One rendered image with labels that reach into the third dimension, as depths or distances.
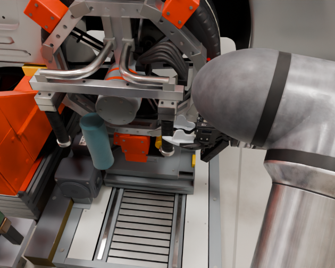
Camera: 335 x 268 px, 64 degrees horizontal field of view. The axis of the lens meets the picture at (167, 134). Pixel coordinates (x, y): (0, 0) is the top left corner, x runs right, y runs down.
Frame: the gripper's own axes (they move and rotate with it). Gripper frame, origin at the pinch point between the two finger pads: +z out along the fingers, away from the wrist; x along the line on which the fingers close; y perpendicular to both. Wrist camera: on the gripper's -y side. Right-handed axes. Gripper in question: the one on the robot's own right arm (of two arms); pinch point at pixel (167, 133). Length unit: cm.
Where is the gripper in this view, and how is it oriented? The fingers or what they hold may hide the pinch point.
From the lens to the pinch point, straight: 79.7
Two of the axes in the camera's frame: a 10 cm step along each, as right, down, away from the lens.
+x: -1.1, 7.4, -6.7
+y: 0.0, -6.7, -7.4
